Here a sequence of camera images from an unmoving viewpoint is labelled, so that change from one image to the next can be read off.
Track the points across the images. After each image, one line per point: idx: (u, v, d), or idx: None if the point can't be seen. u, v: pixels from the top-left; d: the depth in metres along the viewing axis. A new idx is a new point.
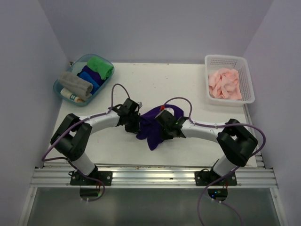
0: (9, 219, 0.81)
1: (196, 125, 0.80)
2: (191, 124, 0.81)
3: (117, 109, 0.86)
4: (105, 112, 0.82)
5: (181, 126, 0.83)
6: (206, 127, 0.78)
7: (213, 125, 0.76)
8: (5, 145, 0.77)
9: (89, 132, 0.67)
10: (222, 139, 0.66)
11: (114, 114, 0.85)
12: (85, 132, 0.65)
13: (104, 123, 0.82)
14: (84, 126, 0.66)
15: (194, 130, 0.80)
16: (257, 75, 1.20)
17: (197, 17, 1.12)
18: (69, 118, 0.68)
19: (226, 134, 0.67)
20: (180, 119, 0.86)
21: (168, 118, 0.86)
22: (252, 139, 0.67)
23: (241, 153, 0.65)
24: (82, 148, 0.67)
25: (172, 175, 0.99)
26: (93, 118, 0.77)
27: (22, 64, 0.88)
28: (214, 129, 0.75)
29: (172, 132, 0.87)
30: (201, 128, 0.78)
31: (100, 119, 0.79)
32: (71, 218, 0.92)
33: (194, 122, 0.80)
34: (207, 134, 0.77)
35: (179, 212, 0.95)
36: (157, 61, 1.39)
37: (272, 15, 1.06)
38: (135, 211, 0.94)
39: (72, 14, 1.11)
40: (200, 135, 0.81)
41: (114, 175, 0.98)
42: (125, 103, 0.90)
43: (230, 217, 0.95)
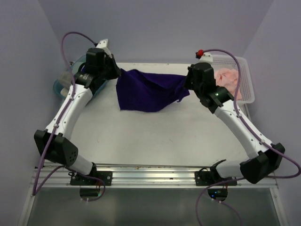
0: (9, 219, 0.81)
1: (239, 120, 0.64)
2: (235, 113, 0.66)
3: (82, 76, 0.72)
4: (70, 97, 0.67)
5: (221, 105, 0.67)
6: (249, 132, 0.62)
7: (260, 138, 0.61)
8: (4, 145, 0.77)
9: (67, 139, 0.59)
10: (259, 162, 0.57)
11: (80, 90, 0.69)
12: (63, 145, 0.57)
13: (80, 107, 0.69)
14: (58, 138, 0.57)
15: (233, 121, 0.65)
16: (257, 74, 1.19)
17: (197, 17, 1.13)
18: (38, 136, 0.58)
19: (266, 157, 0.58)
20: (223, 92, 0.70)
21: (209, 80, 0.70)
22: (276, 166, 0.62)
23: (259, 176, 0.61)
24: (74, 148, 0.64)
25: (172, 175, 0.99)
26: (62, 119, 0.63)
27: (22, 64, 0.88)
28: (257, 142, 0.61)
29: (204, 99, 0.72)
30: (242, 128, 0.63)
31: (71, 110, 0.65)
32: (70, 218, 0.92)
33: (240, 116, 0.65)
34: (243, 138, 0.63)
35: (179, 212, 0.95)
36: (158, 61, 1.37)
37: (272, 15, 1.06)
38: (135, 211, 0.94)
39: (72, 13, 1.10)
40: (234, 130, 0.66)
41: (114, 175, 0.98)
42: (89, 60, 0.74)
43: (230, 217, 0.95)
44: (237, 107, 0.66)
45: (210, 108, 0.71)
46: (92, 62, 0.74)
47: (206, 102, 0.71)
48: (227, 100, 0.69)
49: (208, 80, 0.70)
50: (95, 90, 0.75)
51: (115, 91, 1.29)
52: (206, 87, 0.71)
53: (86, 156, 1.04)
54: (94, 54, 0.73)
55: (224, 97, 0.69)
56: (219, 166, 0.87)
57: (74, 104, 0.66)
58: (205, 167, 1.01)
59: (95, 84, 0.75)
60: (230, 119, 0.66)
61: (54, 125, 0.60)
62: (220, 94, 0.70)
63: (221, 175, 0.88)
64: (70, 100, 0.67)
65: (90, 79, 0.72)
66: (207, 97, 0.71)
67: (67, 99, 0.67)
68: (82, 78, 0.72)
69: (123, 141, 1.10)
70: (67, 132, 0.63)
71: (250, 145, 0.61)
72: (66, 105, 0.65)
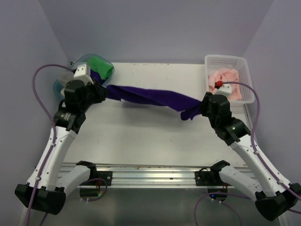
0: (9, 219, 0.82)
1: (257, 157, 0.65)
2: (252, 149, 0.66)
3: (64, 117, 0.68)
4: (52, 144, 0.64)
5: (238, 141, 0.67)
6: (267, 170, 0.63)
7: (278, 177, 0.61)
8: (5, 146, 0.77)
9: (51, 194, 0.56)
10: (277, 202, 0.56)
11: (61, 133, 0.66)
12: (47, 199, 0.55)
13: (64, 150, 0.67)
14: (42, 193, 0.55)
15: (249, 157, 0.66)
16: (257, 74, 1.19)
17: (198, 16, 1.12)
18: (19, 193, 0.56)
19: (283, 197, 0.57)
20: (240, 126, 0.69)
21: (225, 114, 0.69)
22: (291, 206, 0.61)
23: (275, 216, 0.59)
24: (62, 194, 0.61)
25: (172, 175, 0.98)
26: (44, 170, 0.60)
27: (22, 64, 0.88)
28: (274, 181, 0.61)
29: (219, 132, 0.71)
30: (259, 166, 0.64)
31: (54, 158, 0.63)
32: (72, 218, 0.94)
33: (257, 152, 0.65)
34: (260, 176, 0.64)
35: (179, 211, 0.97)
36: (157, 61, 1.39)
37: (273, 14, 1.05)
38: (135, 211, 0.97)
39: (72, 14, 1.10)
40: (249, 165, 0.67)
41: (114, 175, 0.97)
42: (67, 98, 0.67)
43: (229, 217, 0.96)
44: (254, 142, 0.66)
45: (225, 140, 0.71)
46: (72, 100, 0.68)
47: (222, 135, 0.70)
48: (243, 135, 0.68)
49: (224, 114, 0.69)
50: (78, 127, 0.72)
51: None
52: (222, 120, 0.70)
53: (86, 157, 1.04)
54: (73, 91, 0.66)
55: (241, 132, 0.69)
56: (221, 171, 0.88)
57: (57, 151, 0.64)
58: (204, 167, 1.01)
59: (79, 123, 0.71)
60: (246, 156, 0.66)
61: (35, 178, 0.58)
62: (237, 127, 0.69)
63: (222, 179, 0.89)
64: (52, 146, 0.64)
65: (71, 120, 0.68)
66: (223, 130, 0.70)
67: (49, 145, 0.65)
68: (62, 118, 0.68)
69: (123, 141, 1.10)
70: (52, 182, 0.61)
71: (268, 184, 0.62)
72: (47, 154, 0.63)
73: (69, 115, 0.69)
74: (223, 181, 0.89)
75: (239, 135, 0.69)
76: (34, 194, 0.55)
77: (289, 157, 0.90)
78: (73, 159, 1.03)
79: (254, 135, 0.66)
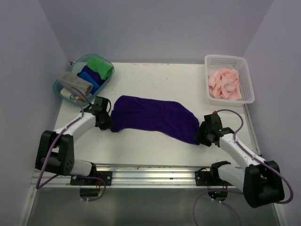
0: (9, 219, 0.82)
1: (235, 144, 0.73)
2: (232, 139, 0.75)
3: (90, 109, 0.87)
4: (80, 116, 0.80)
5: (222, 135, 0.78)
6: (243, 151, 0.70)
7: (252, 155, 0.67)
8: (4, 145, 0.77)
9: (71, 142, 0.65)
10: (250, 172, 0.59)
11: (88, 115, 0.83)
12: (68, 143, 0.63)
13: (84, 127, 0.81)
14: (65, 137, 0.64)
15: (231, 146, 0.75)
16: (257, 75, 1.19)
17: (197, 17, 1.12)
18: (45, 135, 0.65)
19: (258, 170, 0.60)
20: (225, 129, 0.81)
21: (215, 123, 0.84)
22: (280, 190, 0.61)
23: (258, 195, 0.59)
24: (72, 158, 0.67)
25: (171, 175, 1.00)
26: (71, 127, 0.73)
27: (22, 64, 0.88)
28: (249, 159, 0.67)
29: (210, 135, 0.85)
30: (238, 149, 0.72)
31: (78, 125, 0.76)
32: (70, 218, 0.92)
33: (236, 140, 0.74)
34: (240, 158, 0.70)
35: (178, 211, 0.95)
36: (158, 61, 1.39)
37: (273, 14, 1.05)
38: (134, 212, 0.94)
39: (72, 15, 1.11)
40: (234, 155, 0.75)
41: (114, 175, 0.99)
42: (97, 100, 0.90)
43: (229, 217, 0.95)
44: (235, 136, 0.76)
45: (217, 141, 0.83)
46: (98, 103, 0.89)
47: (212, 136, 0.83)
48: (228, 133, 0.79)
49: (214, 123, 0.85)
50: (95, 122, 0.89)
51: (115, 91, 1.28)
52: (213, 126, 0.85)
53: (86, 157, 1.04)
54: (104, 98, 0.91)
55: (227, 132, 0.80)
56: (220, 167, 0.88)
57: (82, 121, 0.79)
58: (204, 167, 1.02)
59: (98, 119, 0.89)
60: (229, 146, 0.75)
61: (64, 128, 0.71)
62: (223, 129, 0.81)
63: (220, 177, 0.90)
64: (80, 118, 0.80)
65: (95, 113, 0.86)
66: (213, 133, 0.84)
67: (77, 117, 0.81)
68: (89, 110, 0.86)
69: (123, 141, 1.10)
70: None
71: (245, 162, 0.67)
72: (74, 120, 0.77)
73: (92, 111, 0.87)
74: (222, 179, 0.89)
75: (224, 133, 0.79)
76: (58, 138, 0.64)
77: (289, 157, 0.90)
78: None
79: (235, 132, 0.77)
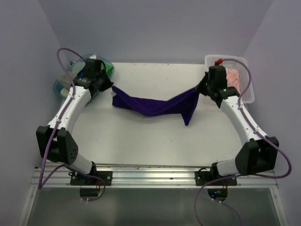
0: (9, 219, 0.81)
1: (239, 111, 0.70)
2: (236, 105, 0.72)
3: (81, 80, 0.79)
4: (71, 96, 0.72)
5: (225, 98, 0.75)
6: (246, 122, 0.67)
7: (255, 127, 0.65)
8: (4, 145, 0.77)
9: (68, 135, 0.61)
10: (249, 147, 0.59)
11: (80, 91, 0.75)
12: (66, 138, 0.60)
13: (80, 105, 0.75)
14: (61, 133, 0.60)
15: (234, 113, 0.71)
16: (257, 75, 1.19)
17: (197, 17, 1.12)
18: (40, 132, 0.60)
19: (257, 144, 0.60)
20: (230, 90, 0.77)
21: (220, 79, 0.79)
22: (271, 163, 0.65)
23: (251, 168, 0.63)
24: (74, 145, 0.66)
25: (171, 175, 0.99)
26: (64, 117, 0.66)
27: (22, 63, 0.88)
28: (250, 131, 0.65)
29: (213, 93, 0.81)
30: (241, 119, 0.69)
31: (71, 109, 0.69)
32: (70, 218, 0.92)
33: (241, 107, 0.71)
34: (240, 127, 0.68)
35: (179, 211, 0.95)
36: (158, 61, 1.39)
37: (272, 14, 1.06)
38: (134, 212, 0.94)
39: (72, 14, 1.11)
40: (235, 121, 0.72)
41: (114, 175, 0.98)
42: (87, 66, 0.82)
43: (229, 217, 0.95)
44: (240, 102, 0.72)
45: (218, 101, 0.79)
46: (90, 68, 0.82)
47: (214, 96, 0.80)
48: (232, 96, 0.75)
49: (218, 79, 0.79)
50: (92, 91, 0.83)
51: None
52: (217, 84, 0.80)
53: (86, 157, 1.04)
54: (94, 60, 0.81)
55: (231, 93, 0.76)
56: (219, 163, 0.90)
57: (75, 102, 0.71)
58: (204, 167, 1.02)
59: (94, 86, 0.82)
60: (231, 111, 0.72)
61: (57, 120, 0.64)
62: (228, 91, 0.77)
63: (219, 173, 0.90)
64: (71, 99, 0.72)
65: (88, 82, 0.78)
66: (216, 92, 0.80)
67: (68, 98, 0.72)
68: (80, 82, 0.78)
69: (123, 141, 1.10)
70: (69, 129, 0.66)
71: (245, 133, 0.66)
72: (67, 104, 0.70)
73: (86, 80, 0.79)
74: (221, 174, 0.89)
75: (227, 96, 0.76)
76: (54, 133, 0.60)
77: (289, 157, 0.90)
78: None
79: (241, 96, 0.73)
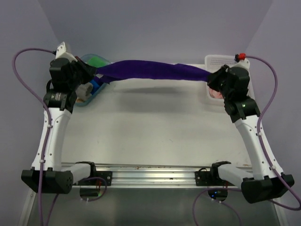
0: (9, 220, 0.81)
1: (257, 140, 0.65)
2: (255, 130, 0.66)
3: (54, 97, 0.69)
4: (49, 125, 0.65)
5: (243, 117, 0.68)
6: (263, 155, 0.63)
7: (272, 164, 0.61)
8: (4, 146, 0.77)
9: (59, 174, 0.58)
10: (263, 187, 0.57)
11: (56, 113, 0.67)
12: (57, 177, 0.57)
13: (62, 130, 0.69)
14: (50, 174, 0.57)
15: (251, 138, 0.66)
16: (257, 75, 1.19)
17: (197, 17, 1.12)
18: (27, 177, 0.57)
19: (271, 184, 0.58)
20: (250, 107, 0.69)
21: (241, 90, 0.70)
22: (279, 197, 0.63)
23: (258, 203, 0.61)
24: (68, 174, 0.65)
25: (171, 175, 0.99)
26: (48, 152, 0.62)
27: (22, 64, 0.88)
28: (266, 166, 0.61)
29: (228, 104, 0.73)
30: (257, 150, 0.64)
31: (54, 141, 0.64)
32: (70, 218, 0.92)
33: (260, 134, 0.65)
34: (255, 157, 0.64)
35: (179, 211, 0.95)
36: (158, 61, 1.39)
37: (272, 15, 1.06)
38: (135, 211, 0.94)
39: (72, 15, 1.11)
40: (249, 146, 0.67)
41: (114, 175, 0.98)
42: (55, 77, 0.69)
43: (230, 217, 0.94)
44: (259, 125, 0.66)
45: (232, 116, 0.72)
46: (59, 79, 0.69)
47: (230, 108, 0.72)
48: (251, 115, 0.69)
49: (239, 89, 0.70)
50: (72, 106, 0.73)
51: (115, 91, 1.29)
52: (235, 94, 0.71)
53: (86, 157, 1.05)
54: (60, 69, 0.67)
55: (250, 111, 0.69)
56: (221, 166, 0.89)
57: (56, 131, 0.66)
58: (204, 167, 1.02)
59: (72, 100, 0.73)
60: (249, 135, 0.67)
61: (40, 161, 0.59)
62: (247, 106, 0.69)
63: (220, 176, 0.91)
64: (50, 128, 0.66)
65: (63, 96, 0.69)
66: (232, 104, 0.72)
67: (46, 127, 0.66)
68: (53, 100, 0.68)
69: (123, 141, 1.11)
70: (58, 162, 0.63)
71: (260, 168, 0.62)
72: (47, 136, 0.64)
73: (60, 95, 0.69)
74: (222, 178, 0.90)
75: (246, 114, 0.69)
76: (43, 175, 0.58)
77: (289, 157, 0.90)
78: (71, 159, 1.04)
79: (262, 117, 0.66)
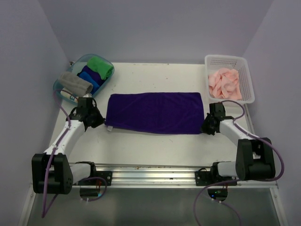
0: (10, 220, 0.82)
1: (233, 126, 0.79)
2: (231, 122, 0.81)
3: (75, 115, 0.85)
4: (67, 127, 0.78)
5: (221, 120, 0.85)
6: (240, 130, 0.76)
7: (246, 132, 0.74)
8: (4, 145, 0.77)
9: (65, 161, 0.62)
10: (242, 143, 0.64)
11: (75, 123, 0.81)
12: (63, 163, 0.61)
13: (75, 136, 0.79)
14: (58, 157, 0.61)
15: (230, 127, 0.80)
16: (257, 75, 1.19)
17: (198, 17, 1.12)
18: (37, 160, 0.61)
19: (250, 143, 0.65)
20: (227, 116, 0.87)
21: (218, 111, 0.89)
22: (272, 167, 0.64)
23: (249, 168, 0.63)
24: (70, 175, 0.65)
25: (171, 175, 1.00)
26: (60, 144, 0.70)
27: (22, 64, 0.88)
28: (244, 134, 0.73)
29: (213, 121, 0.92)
30: (235, 130, 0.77)
31: (67, 139, 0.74)
32: (70, 218, 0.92)
33: (234, 121, 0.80)
34: (236, 137, 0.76)
35: (179, 211, 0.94)
36: (158, 61, 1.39)
37: (272, 15, 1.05)
38: (134, 212, 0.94)
39: (72, 15, 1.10)
40: (232, 136, 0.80)
41: (114, 175, 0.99)
42: (80, 103, 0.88)
43: (229, 217, 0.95)
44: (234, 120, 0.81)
45: (217, 127, 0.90)
46: (83, 105, 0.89)
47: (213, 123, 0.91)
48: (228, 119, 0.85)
49: (216, 110, 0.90)
50: (86, 125, 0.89)
51: (115, 91, 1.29)
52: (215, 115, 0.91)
53: (86, 158, 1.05)
54: (85, 99, 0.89)
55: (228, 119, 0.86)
56: (220, 165, 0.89)
57: (70, 132, 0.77)
58: (204, 167, 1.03)
59: (87, 121, 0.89)
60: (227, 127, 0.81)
61: (54, 147, 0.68)
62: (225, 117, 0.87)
63: (219, 173, 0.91)
64: (67, 129, 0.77)
65: (82, 118, 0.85)
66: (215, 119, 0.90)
67: (64, 129, 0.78)
68: (75, 117, 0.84)
69: (123, 141, 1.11)
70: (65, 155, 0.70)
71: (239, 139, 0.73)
72: (63, 134, 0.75)
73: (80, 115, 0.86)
74: (221, 174, 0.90)
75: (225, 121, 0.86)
76: (51, 160, 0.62)
77: (288, 157, 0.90)
78: (71, 159, 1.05)
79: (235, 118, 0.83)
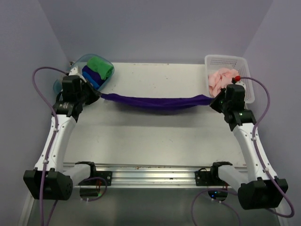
0: (9, 220, 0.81)
1: (252, 144, 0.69)
2: (250, 135, 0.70)
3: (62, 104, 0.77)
4: (55, 129, 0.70)
5: (239, 125, 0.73)
6: (257, 157, 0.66)
7: (265, 166, 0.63)
8: (4, 145, 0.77)
9: (59, 176, 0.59)
10: (255, 186, 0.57)
11: (62, 120, 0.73)
12: (58, 178, 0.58)
13: (66, 136, 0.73)
14: (51, 174, 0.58)
15: (245, 141, 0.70)
16: (257, 75, 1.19)
17: (197, 17, 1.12)
18: (28, 178, 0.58)
19: (264, 184, 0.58)
20: (247, 115, 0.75)
21: (238, 101, 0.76)
22: (275, 202, 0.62)
23: (253, 203, 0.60)
24: (69, 180, 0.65)
25: (171, 175, 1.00)
26: (50, 154, 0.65)
27: (22, 64, 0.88)
28: (260, 168, 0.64)
29: (227, 114, 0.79)
30: (252, 153, 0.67)
31: (58, 144, 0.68)
32: (70, 218, 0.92)
33: (254, 138, 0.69)
34: (250, 160, 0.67)
35: (179, 211, 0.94)
36: (158, 61, 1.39)
37: (272, 15, 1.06)
38: (135, 211, 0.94)
39: (72, 15, 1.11)
40: (243, 149, 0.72)
41: (114, 175, 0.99)
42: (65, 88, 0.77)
43: (229, 217, 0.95)
44: (255, 131, 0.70)
45: (230, 123, 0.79)
46: (69, 91, 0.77)
47: (228, 117, 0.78)
48: (248, 123, 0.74)
49: (236, 100, 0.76)
50: (77, 115, 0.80)
51: (115, 91, 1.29)
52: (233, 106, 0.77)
53: (86, 158, 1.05)
54: (70, 82, 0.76)
55: (247, 119, 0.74)
56: (221, 167, 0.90)
57: (59, 136, 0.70)
58: (204, 167, 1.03)
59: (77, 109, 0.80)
60: (243, 140, 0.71)
61: (43, 161, 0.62)
62: (244, 115, 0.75)
63: (219, 176, 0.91)
64: (55, 132, 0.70)
65: (70, 108, 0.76)
66: (230, 113, 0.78)
67: (52, 131, 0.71)
68: (62, 107, 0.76)
69: (123, 141, 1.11)
70: (59, 165, 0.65)
71: (253, 169, 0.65)
72: (51, 140, 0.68)
73: (67, 104, 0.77)
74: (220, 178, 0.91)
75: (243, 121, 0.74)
76: (44, 177, 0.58)
77: (288, 157, 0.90)
78: (71, 159, 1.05)
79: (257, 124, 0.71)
